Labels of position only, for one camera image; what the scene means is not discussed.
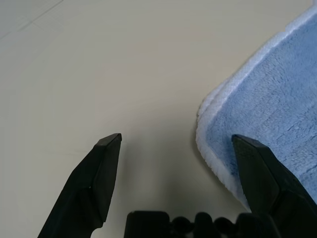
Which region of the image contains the light blue terry towel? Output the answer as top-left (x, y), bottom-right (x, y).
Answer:
top-left (195, 4), bottom-right (317, 211)

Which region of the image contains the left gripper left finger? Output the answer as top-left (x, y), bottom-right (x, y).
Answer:
top-left (37, 133), bottom-right (122, 238)

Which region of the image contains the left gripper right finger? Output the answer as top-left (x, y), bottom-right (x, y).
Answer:
top-left (231, 133), bottom-right (317, 238)

